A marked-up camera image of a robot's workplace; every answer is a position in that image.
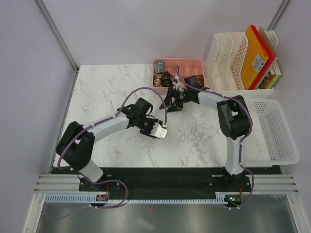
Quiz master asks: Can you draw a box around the white file organizer rack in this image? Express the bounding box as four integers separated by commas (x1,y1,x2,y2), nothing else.
205,32,270,97

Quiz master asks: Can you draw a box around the white slotted cable duct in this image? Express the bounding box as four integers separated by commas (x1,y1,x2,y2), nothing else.
45,193,232,204

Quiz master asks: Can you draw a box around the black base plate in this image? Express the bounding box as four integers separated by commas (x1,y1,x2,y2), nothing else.
52,166,282,209

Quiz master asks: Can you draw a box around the brown cardboard folder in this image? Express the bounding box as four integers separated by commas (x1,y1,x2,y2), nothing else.
259,27,278,60

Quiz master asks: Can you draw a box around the white perforated plastic basket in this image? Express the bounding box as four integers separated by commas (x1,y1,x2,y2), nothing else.
242,99,299,167

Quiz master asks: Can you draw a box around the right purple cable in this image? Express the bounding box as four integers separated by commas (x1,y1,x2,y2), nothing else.
174,64,255,211

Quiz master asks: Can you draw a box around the beige floral rolled tie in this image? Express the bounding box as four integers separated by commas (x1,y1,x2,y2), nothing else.
153,74,163,87

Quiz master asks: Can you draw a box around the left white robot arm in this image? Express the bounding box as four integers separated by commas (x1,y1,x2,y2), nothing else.
56,98,167,191

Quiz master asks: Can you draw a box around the pink compartment organizer box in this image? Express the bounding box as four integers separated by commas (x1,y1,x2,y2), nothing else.
152,58,205,96

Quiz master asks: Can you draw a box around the orange folder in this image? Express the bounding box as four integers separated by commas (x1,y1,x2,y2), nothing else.
241,25,269,90

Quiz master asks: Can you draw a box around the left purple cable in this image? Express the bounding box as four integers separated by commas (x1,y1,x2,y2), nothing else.
45,86,169,222

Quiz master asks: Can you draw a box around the purple cable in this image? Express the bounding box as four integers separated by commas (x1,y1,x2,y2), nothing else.
45,86,169,222
174,64,255,211

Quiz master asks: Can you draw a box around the black rolled tie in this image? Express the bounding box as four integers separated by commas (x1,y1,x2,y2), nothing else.
161,71,173,87

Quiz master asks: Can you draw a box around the green book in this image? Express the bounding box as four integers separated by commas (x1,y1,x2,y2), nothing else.
258,72,281,89

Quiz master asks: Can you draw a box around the red folder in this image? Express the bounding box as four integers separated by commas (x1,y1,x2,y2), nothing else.
250,29,276,90

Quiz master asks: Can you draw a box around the grey rolled tie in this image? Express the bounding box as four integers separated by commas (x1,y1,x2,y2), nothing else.
153,61,165,74

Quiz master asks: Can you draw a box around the red rolled tie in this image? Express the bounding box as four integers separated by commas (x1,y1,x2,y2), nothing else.
196,75,205,87

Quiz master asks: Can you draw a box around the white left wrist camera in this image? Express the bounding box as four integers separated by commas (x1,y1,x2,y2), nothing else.
150,122,167,139

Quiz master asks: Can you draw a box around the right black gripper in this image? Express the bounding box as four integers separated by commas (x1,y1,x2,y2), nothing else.
160,87,191,113

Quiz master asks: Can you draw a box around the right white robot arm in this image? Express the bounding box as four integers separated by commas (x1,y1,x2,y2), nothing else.
160,76,253,191

